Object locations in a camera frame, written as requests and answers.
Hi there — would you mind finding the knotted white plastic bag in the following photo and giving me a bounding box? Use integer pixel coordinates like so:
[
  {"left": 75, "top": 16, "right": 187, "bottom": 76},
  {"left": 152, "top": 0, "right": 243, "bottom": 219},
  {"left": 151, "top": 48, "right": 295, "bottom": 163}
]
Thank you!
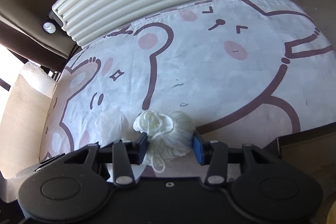
[{"left": 95, "top": 110, "right": 129, "bottom": 147}]

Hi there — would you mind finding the bear print bed sheet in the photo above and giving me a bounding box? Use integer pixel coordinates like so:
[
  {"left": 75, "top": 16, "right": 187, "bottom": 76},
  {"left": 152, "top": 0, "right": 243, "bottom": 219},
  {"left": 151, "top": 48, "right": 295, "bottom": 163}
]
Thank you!
[{"left": 39, "top": 0, "right": 335, "bottom": 161}]

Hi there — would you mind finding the black open storage box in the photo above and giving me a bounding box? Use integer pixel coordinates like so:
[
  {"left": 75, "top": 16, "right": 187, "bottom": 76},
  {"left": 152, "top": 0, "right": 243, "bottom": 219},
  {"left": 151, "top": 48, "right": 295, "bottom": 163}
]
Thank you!
[{"left": 264, "top": 123, "right": 335, "bottom": 223}]

